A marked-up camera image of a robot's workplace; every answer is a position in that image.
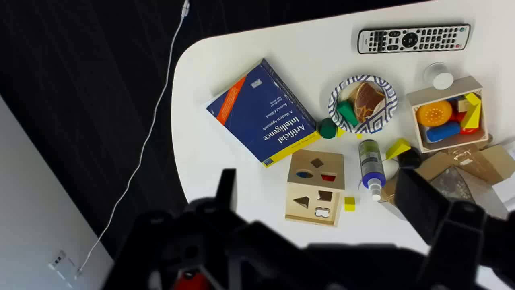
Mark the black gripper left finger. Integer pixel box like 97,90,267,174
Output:
216,168,237,209

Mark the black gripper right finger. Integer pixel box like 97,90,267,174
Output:
394,169,449,248

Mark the brown wooden block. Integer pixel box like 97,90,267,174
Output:
354,82,385,122

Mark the crumpled brown cardboard box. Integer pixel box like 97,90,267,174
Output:
382,143,514,219

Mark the wooden box of blocks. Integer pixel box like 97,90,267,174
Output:
407,76,489,153

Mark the blue patterned white bowl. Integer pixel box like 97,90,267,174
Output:
328,74,399,134

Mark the yellow block in box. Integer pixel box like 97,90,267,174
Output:
460,93,483,131

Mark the green cylinder block in bowl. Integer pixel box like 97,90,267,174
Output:
338,100,359,127

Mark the yellow triangular block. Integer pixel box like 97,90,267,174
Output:
386,139,412,160

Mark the small clear glue bottle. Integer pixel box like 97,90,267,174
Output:
359,139,386,201

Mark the blue cylinder block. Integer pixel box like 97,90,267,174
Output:
427,122,460,143

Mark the small yellow cube block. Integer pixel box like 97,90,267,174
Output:
345,197,356,213

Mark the orange round block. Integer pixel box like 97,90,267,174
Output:
417,102,452,127

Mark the wooden shape sorter cube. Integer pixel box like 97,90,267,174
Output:
285,150,345,226

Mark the blue hardcover book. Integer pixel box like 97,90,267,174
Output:
206,60,320,166

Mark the green round block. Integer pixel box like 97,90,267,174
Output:
317,118,338,139

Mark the white round cup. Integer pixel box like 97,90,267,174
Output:
425,63,454,90

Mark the black white remote control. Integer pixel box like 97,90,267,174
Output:
357,24,472,55

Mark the white cable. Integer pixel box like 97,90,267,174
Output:
74,0,192,279

